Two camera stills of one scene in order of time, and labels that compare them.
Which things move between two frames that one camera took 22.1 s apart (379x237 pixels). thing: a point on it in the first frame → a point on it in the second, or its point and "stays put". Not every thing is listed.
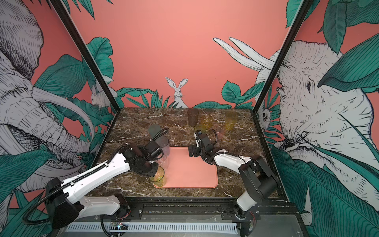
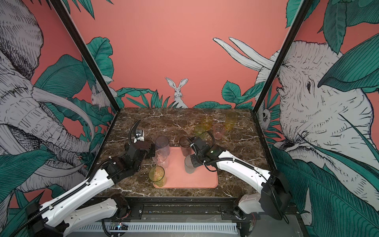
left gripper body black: [150, 170] → [150, 153]
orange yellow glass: [207, 120] stays put
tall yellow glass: [230, 118] stays put
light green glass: [157, 179] stays put
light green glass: [200, 127] stays put
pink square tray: [186, 172] stays put
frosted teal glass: [154, 129] → [189, 167]
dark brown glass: [193, 114] → [185, 146]
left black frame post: [82, 45] stays put
